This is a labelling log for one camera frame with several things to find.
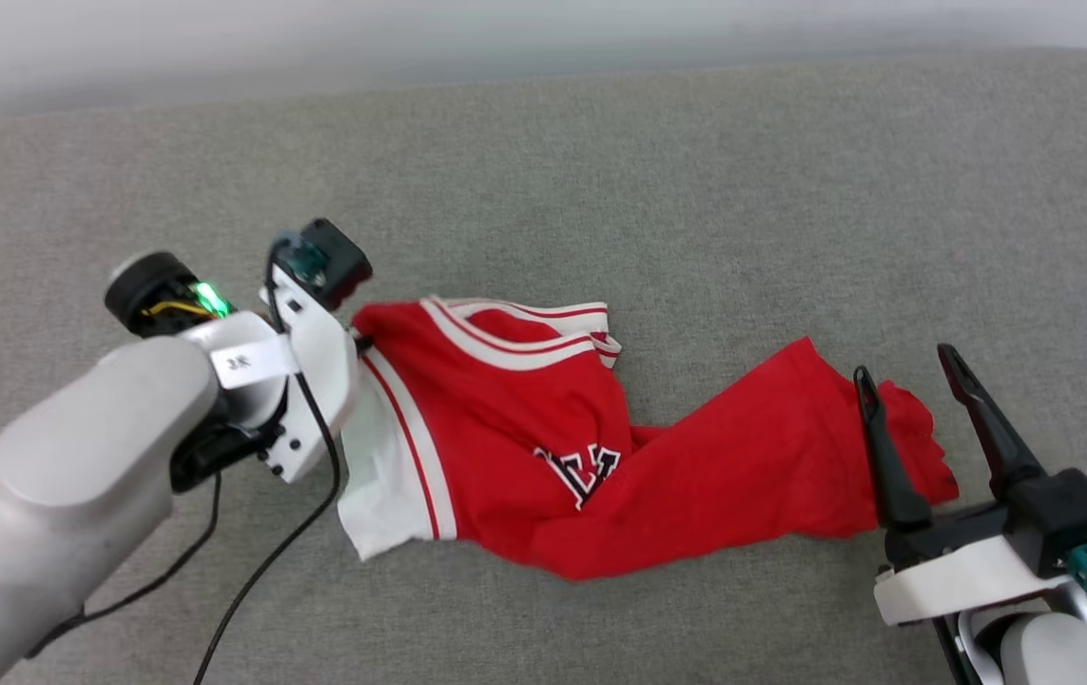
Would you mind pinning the red and white jersey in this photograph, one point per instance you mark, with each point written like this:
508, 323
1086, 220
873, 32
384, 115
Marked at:
543, 438

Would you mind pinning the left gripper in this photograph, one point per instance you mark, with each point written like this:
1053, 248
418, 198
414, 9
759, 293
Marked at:
315, 381

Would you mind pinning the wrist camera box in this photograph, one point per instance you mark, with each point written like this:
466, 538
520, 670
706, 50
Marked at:
1061, 514
334, 257

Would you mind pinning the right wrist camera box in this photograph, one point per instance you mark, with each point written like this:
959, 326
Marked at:
1061, 514

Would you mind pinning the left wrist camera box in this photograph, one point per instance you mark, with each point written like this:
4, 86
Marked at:
334, 257

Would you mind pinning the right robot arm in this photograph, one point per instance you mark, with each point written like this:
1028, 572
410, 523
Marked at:
1057, 652

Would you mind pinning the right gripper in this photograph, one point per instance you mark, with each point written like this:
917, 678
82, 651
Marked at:
961, 576

